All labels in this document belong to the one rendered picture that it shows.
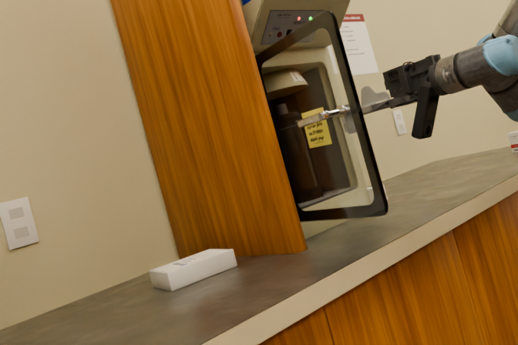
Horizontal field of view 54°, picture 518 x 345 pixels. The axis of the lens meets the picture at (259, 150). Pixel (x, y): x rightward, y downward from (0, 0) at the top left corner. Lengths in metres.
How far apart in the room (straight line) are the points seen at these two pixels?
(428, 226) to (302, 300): 0.38
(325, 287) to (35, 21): 1.04
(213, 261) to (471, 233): 0.60
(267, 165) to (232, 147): 0.12
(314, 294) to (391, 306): 0.24
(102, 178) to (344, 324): 0.80
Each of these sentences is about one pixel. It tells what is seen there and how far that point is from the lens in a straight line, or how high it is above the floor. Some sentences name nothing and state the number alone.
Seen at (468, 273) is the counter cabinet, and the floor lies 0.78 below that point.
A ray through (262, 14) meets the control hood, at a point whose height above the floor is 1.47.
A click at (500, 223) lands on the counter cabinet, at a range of 1.44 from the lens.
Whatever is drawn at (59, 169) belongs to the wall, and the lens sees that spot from 1.41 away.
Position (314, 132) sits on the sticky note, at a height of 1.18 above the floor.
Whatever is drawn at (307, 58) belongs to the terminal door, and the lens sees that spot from 1.04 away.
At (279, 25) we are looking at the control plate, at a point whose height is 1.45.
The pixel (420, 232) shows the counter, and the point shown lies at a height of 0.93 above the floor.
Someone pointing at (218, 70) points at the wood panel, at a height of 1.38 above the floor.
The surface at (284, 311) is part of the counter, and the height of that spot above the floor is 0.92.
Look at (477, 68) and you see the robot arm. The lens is 1.05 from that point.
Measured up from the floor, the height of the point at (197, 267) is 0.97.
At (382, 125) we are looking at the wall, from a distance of 2.31.
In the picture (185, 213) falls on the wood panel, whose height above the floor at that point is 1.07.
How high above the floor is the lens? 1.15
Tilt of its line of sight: 1 degrees up
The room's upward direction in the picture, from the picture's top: 15 degrees counter-clockwise
